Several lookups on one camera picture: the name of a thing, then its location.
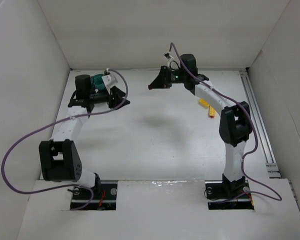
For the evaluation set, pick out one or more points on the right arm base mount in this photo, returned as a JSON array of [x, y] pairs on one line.
[[220, 198]]

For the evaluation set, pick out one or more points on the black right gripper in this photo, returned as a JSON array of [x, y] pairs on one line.
[[166, 77]]

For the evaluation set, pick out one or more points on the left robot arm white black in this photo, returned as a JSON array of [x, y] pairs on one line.
[[59, 158]]

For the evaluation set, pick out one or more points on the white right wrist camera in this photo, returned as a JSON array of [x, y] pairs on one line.
[[169, 58]]

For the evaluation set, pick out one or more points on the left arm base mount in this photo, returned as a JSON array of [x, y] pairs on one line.
[[104, 200]]

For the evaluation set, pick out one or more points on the teal divided round container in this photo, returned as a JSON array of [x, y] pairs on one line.
[[97, 82]]

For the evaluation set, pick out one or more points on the yellow long lego plate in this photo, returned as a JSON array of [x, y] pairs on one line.
[[211, 112]]

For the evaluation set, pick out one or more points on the aluminium side rail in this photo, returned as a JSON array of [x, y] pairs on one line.
[[264, 144]]

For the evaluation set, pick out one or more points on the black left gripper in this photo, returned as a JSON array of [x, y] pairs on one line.
[[111, 97]]

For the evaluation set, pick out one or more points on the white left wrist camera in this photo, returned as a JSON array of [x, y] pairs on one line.
[[109, 80]]

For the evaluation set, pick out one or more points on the yellow lego brick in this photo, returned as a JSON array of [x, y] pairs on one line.
[[203, 103]]

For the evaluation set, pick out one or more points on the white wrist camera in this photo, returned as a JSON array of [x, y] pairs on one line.
[[169, 58], [109, 80]]

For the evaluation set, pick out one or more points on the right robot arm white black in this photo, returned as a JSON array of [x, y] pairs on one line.
[[234, 126]]

